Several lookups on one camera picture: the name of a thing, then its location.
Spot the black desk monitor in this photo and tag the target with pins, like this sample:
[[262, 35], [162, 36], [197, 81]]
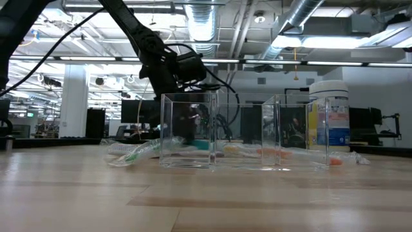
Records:
[[138, 111]]

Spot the silver ventilation duct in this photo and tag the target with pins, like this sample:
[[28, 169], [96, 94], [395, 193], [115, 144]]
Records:
[[302, 13], [202, 22]]

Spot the black cabinet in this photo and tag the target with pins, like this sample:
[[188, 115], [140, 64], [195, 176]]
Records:
[[95, 124]]

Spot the clear acrylic three-compartment organizer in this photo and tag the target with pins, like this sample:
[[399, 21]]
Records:
[[212, 129]]

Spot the teal toothbrush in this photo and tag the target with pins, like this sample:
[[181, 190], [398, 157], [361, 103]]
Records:
[[201, 145]]

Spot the green toothbrush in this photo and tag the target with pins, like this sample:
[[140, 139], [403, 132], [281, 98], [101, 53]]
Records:
[[135, 157]]

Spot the white building pillar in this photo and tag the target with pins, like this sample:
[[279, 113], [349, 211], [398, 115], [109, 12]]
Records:
[[74, 103]]

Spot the pale toothbrush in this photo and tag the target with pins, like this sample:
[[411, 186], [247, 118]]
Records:
[[122, 149]]

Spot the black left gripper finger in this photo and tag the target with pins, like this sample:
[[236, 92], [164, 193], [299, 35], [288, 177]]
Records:
[[190, 122], [178, 122]]

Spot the ceiling light strip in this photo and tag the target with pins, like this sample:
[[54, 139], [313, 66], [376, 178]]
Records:
[[93, 58]]

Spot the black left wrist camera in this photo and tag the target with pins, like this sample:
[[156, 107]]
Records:
[[193, 67]]

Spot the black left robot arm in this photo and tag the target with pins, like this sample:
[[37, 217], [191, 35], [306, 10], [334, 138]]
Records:
[[128, 22]]

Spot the white-lidded wipes canister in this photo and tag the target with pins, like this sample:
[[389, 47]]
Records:
[[338, 129]]

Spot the orange toothbrush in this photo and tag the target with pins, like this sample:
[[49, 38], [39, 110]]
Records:
[[335, 161]]

